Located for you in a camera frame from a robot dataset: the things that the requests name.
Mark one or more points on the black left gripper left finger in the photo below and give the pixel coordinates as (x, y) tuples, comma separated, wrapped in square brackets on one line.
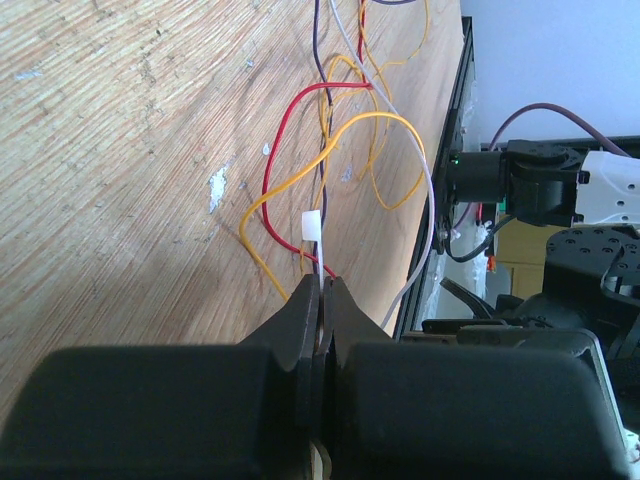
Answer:
[(171, 412)]

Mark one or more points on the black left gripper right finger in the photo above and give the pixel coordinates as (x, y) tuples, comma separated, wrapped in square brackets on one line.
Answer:
[(503, 403)]

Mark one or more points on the grey zip tie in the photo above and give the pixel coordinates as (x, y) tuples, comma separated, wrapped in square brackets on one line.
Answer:
[(311, 223)]

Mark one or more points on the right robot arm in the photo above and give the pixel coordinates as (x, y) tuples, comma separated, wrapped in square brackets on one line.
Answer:
[(591, 271)]

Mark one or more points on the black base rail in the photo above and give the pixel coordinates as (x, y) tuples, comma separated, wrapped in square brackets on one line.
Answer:
[(414, 304)]

